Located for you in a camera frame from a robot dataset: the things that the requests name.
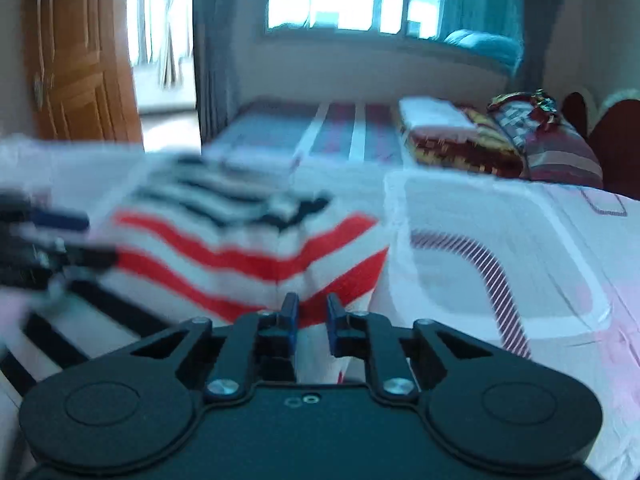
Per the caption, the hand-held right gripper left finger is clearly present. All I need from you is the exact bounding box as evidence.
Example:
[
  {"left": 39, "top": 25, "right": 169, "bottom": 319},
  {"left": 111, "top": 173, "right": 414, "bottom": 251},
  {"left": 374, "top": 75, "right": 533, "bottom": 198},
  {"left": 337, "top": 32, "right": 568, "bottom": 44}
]
[{"left": 129, "top": 292, "right": 301, "bottom": 404}]

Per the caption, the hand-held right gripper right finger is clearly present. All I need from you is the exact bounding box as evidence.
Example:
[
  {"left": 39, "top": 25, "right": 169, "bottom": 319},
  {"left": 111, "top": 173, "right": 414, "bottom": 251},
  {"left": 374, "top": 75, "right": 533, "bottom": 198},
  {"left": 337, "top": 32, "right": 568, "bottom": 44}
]
[{"left": 326, "top": 294, "right": 497, "bottom": 404}]

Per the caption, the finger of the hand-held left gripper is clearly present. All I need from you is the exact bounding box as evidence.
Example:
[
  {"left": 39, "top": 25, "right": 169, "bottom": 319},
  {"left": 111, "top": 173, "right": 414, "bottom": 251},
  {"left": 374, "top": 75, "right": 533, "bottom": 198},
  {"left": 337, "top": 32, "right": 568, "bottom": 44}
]
[
  {"left": 54, "top": 247, "right": 120, "bottom": 271},
  {"left": 27, "top": 211, "right": 92, "bottom": 232}
]

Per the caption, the red black white striped sweater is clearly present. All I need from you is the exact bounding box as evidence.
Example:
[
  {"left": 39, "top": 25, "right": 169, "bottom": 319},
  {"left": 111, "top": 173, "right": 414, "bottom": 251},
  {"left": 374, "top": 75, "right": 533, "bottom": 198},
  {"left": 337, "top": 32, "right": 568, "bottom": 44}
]
[{"left": 0, "top": 152, "right": 392, "bottom": 411}]

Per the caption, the wooden door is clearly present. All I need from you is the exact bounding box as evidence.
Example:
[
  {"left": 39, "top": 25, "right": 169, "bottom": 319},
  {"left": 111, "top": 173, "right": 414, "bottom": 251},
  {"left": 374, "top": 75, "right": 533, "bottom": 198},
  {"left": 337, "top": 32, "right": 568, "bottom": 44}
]
[{"left": 22, "top": 0, "right": 146, "bottom": 152}]

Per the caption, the grey red striped bed sheet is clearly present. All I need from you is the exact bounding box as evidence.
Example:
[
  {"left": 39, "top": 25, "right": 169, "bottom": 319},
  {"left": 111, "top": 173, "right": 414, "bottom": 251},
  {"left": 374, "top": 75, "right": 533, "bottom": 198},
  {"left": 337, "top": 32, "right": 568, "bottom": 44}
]
[{"left": 205, "top": 100, "right": 407, "bottom": 167}]

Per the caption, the folded red patterned blanket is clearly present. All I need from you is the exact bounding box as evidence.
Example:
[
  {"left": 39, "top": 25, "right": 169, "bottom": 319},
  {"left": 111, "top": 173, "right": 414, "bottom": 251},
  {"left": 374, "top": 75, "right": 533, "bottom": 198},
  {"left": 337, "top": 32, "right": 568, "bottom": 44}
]
[{"left": 400, "top": 105, "right": 527, "bottom": 179}]

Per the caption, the grey curtain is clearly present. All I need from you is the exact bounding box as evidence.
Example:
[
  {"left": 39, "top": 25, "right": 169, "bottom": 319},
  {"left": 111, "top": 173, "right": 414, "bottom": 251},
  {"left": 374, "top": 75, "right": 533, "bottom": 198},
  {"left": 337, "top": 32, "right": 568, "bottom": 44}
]
[
  {"left": 510, "top": 0, "right": 567, "bottom": 97},
  {"left": 192, "top": 0, "right": 262, "bottom": 147}
]

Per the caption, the white sheer curtain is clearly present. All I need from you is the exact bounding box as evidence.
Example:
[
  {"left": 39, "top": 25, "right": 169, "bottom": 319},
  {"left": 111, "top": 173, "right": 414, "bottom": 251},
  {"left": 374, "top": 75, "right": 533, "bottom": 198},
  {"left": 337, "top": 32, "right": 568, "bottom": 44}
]
[{"left": 125, "top": 0, "right": 196, "bottom": 90}]

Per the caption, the folded white cloth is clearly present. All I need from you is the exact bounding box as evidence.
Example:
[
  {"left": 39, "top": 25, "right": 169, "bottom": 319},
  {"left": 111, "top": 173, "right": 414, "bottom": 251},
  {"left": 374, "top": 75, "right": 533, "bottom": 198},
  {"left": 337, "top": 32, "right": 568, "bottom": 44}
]
[{"left": 398, "top": 97, "right": 482, "bottom": 137}]

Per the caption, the red plaid pillow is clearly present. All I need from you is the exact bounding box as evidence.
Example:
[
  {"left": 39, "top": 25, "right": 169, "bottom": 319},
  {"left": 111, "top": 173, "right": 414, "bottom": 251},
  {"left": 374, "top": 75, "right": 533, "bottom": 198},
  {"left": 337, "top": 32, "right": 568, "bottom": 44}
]
[{"left": 487, "top": 90, "right": 604, "bottom": 189}]

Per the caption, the teal cushion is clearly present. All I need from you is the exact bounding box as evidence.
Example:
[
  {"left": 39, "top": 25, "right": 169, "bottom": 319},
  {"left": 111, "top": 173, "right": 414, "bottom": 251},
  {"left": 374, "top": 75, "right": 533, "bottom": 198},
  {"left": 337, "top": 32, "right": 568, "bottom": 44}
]
[{"left": 442, "top": 29, "right": 524, "bottom": 69}]

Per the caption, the red white petal headboard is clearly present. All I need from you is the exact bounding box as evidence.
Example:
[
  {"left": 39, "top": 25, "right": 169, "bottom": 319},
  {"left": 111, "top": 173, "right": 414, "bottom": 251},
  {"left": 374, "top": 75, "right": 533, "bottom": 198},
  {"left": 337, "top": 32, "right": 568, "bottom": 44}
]
[{"left": 562, "top": 89, "right": 640, "bottom": 197}]

